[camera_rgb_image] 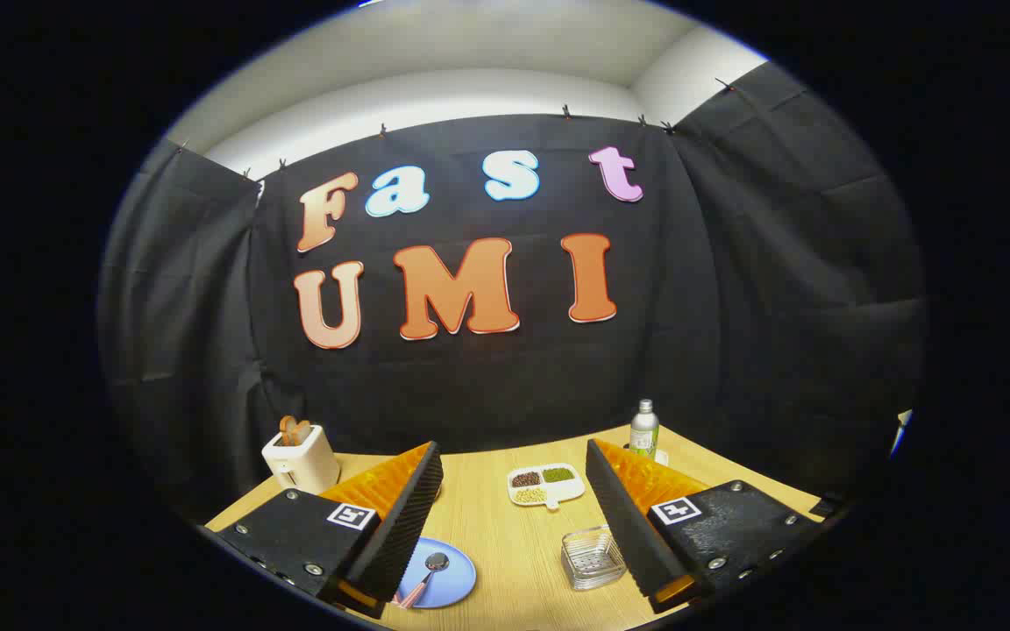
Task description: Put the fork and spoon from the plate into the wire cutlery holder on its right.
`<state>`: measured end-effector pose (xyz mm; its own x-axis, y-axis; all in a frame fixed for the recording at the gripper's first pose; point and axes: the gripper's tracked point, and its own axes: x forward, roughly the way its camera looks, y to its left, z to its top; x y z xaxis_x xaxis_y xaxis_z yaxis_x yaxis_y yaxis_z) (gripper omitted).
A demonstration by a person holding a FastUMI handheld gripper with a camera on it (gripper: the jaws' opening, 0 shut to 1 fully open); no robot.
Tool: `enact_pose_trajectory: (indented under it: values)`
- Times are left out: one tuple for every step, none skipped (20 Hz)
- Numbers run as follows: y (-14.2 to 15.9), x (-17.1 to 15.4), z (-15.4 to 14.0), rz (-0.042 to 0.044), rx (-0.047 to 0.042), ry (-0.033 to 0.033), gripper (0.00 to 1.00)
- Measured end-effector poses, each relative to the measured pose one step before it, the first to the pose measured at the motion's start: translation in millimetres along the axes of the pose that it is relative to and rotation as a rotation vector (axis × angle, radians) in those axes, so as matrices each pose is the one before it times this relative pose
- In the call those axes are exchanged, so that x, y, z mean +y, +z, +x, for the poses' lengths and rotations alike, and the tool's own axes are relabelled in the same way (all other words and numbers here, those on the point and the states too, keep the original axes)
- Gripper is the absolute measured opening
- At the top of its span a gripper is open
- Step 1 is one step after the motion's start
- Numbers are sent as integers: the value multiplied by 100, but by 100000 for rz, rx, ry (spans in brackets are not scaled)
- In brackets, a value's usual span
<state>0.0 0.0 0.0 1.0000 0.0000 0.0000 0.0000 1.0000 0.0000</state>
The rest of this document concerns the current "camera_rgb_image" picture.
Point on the green label bottle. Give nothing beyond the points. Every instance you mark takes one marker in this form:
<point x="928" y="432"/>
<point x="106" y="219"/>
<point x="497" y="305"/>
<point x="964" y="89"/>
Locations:
<point x="643" y="434"/>

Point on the blue round plate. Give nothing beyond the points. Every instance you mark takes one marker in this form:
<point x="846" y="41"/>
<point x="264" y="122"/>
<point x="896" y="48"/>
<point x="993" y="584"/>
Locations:
<point x="457" y="571"/>

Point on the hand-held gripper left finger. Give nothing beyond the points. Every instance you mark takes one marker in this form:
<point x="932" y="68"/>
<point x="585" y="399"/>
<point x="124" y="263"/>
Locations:
<point x="400" y="526"/>

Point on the pile of green beans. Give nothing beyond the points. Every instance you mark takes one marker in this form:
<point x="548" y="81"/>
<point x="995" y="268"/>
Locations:
<point x="558" y="474"/>

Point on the pile of yellow soybeans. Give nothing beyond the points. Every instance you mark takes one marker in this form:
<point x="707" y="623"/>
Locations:
<point x="530" y="495"/>

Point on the black backdrop cloth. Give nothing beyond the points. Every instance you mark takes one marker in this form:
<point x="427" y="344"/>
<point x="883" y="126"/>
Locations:
<point x="505" y="386"/>

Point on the white toaster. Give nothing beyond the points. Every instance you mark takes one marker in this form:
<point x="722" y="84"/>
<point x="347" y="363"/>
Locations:
<point x="308" y="463"/>

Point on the pile of dark beans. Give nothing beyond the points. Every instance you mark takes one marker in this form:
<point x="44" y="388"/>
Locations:
<point x="525" y="479"/>

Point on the white divided dish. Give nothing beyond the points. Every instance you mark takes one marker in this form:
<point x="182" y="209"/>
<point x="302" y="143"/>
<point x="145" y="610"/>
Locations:
<point x="571" y="493"/>

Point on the toasted bread slice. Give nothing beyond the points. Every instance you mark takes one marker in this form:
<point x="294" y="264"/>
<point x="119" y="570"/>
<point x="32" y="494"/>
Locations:
<point x="286" y="429"/>
<point x="303" y="431"/>

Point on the small white saucer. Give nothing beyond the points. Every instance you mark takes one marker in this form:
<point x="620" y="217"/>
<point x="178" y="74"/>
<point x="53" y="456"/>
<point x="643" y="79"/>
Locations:
<point x="663" y="457"/>

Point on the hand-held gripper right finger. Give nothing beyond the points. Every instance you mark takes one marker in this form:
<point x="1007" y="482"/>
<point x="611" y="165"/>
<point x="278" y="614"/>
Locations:
<point x="623" y="526"/>

